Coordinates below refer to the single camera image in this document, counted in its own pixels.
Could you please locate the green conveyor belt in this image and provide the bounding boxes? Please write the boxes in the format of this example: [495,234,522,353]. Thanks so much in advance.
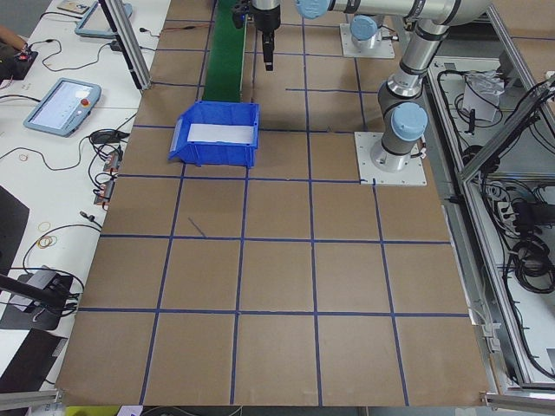
[202,1,246,102]

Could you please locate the white foam pad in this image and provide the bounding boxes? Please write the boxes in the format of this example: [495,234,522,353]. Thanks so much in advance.
[187,123,255,145]

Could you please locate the blue bin with white foam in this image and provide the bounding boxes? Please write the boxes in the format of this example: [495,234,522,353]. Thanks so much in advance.
[168,101,260,168]

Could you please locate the black power adapter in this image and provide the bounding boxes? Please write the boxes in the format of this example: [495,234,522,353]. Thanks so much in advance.
[109,40,123,53]

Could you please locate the far teach pendant tablet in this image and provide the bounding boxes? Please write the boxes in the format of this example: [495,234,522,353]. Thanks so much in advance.
[75,1,115,39]

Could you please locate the teach pendant tablet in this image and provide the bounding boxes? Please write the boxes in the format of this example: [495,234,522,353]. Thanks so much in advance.
[23,78,101,137]
[75,1,115,39]

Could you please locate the near teach pendant tablet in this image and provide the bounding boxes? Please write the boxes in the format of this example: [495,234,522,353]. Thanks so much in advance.
[23,78,101,137]

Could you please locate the aluminium frame post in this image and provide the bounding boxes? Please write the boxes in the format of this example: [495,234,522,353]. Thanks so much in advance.
[99,0,151,91]

